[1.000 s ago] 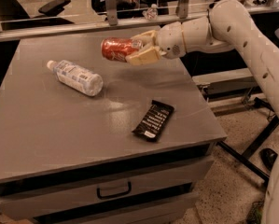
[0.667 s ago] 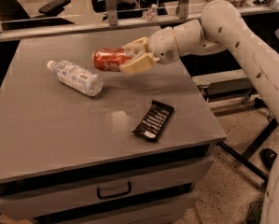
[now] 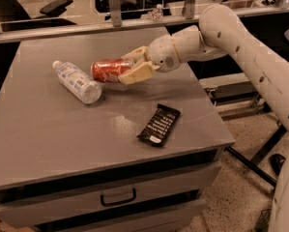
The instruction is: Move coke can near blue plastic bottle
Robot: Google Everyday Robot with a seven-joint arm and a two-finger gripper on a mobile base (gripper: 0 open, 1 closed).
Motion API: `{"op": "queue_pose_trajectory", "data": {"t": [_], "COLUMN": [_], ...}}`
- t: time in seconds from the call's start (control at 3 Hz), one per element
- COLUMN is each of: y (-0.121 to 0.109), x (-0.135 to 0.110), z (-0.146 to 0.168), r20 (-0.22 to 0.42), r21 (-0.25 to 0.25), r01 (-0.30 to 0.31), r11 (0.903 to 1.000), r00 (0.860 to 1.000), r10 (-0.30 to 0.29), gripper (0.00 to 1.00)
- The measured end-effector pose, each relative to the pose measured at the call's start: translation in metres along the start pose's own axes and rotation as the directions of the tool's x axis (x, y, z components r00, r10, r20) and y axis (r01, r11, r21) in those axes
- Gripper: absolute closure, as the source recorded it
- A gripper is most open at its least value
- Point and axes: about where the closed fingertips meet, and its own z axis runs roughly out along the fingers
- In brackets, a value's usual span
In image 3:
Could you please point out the black snack bar wrapper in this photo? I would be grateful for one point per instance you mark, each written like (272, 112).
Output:
(160, 125)

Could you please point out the black office chair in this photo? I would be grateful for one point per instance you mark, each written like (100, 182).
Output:
(14, 17)

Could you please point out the grey drawer cabinet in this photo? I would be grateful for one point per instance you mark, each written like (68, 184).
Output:
(58, 155)

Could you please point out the small bottle on ledge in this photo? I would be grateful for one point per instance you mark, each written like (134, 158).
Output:
(157, 13)

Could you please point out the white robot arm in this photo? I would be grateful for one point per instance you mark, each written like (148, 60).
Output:
(218, 32)

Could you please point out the grey metal railing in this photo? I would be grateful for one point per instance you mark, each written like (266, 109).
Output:
(115, 23)

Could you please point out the black metal stand frame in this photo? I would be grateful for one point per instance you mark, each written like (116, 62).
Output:
(252, 164)

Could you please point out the black drawer handle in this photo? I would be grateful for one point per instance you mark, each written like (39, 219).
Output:
(116, 197)

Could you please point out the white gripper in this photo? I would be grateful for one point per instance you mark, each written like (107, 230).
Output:
(160, 56)

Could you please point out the wire basket with green package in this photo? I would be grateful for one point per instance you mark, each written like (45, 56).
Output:
(262, 222)

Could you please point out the red coke can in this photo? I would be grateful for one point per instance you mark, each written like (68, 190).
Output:
(108, 70)

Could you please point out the clear plastic water bottle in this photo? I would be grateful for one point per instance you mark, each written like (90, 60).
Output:
(82, 85)

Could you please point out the black shoe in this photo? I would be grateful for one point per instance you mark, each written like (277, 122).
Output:
(276, 161)

